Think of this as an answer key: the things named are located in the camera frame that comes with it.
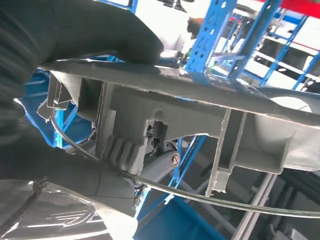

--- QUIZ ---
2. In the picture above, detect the silver metal bar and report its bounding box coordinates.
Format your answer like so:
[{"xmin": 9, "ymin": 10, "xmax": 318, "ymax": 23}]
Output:
[{"xmin": 229, "ymin": 173, "xmax": 278, "ymax": 240}]

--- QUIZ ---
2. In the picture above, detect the blue metal shelf rack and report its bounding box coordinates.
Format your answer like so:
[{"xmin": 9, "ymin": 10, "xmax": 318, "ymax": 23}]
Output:
[{"xmin": 21, "ymin": 67, "xmax": 227, "ymax": 240}]

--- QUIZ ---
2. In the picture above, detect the blue storage rack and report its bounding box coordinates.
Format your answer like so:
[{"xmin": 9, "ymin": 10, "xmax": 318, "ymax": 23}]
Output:
[
  {"xmin": 260, "ymin": 13, "xmax": 320, "ymax": 92},
  {"xmin": 185, "ymin": 0, "xmax": 283, "ymax": 82}
]

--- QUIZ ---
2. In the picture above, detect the red barrier band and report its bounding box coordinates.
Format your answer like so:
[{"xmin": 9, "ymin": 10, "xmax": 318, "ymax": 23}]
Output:
[{"xmin": 279, "ymin": 0, "xmax": 320, "ymax": 19}]

